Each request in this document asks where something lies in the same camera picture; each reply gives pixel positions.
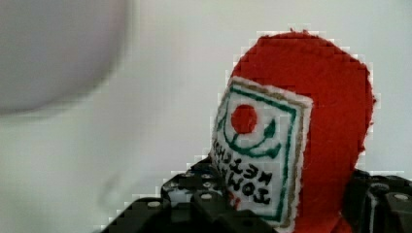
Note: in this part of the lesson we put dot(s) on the red felt ketchup bottle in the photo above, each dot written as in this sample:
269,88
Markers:
290,129

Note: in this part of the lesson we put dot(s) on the purple round plate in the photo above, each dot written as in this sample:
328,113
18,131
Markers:
52,49

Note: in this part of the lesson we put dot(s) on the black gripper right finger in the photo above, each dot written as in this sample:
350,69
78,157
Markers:
378,204

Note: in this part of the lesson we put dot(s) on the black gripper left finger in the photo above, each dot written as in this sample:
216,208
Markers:
192,202

